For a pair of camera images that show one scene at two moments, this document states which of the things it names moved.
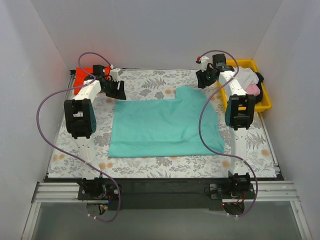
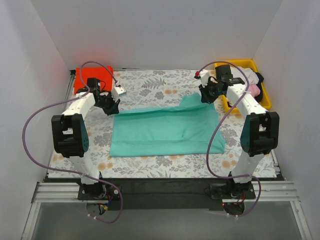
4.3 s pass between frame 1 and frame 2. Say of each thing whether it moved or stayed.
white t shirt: stayed
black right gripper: moved
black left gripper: moved
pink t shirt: stayed
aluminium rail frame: stayed
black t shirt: stayed
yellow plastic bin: stayed
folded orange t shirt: stayed
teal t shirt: moved
